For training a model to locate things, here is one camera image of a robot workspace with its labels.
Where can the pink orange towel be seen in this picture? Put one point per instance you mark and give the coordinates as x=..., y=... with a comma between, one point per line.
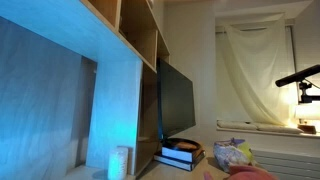
x=250, y=173

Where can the black flat screen monitor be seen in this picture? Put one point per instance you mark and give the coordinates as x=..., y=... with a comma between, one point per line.
x=176, y=100

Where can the wooden shelf unit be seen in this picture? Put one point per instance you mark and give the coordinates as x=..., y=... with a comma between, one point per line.
x=116, y=100

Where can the black round dish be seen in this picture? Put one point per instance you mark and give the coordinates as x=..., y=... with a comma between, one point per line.
x=181, y=144

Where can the black box with blue edge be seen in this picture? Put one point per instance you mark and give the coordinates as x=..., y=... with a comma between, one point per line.
x=180, y=154

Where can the dark flat book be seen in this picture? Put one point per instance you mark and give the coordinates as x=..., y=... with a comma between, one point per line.
x=176, y=163

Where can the beige window seat cushion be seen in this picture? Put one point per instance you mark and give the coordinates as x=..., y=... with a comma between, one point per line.
x=235, y=125
x=278, y=128

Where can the white cylinder candle lamp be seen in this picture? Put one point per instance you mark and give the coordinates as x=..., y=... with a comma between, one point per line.
x=117, y=163

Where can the sheer white curtain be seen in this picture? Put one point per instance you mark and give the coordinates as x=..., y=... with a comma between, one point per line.
x=260, y=73

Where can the white radiator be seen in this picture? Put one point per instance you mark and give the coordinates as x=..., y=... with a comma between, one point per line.
x=286, y=165

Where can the black bar camera on mount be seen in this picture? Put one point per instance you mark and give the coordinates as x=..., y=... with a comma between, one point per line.
x=296, y=77

